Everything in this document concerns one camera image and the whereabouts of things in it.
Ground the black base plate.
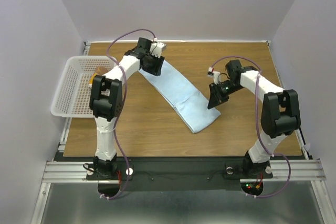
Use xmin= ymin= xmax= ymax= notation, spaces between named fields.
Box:
xmin=43 ymin=157 xmax=319 ymax=191

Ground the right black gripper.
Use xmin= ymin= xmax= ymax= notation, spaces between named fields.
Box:
xmin=207 ymin=80 xmax=244 ymax=109

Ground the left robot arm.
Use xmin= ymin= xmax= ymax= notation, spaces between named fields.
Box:
xmin=86 ymin=38 xmax=166 ymax=179

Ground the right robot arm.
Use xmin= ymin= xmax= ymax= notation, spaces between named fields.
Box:
xmin=207 ymin=56 xmax=301 ymax=177

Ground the light blue towel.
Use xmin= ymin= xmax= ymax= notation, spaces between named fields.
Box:
xmin=139 ymin=61 xmax=221 ymax=134

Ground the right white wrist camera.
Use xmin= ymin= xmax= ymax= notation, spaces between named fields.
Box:
xmin=207 ymin=67 xmax=227 ymax=84

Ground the aluminium frame rail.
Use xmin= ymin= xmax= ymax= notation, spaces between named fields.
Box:
xmin=42 ymin=160 xmax=327 ymax=184

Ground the white plastic basket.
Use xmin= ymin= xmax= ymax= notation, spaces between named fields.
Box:
xmin=50 ymin=56 xmax=114 ymax=118

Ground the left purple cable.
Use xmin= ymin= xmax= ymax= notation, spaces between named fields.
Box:
xmin=99 ymin=28 xmax=158 ymax=200

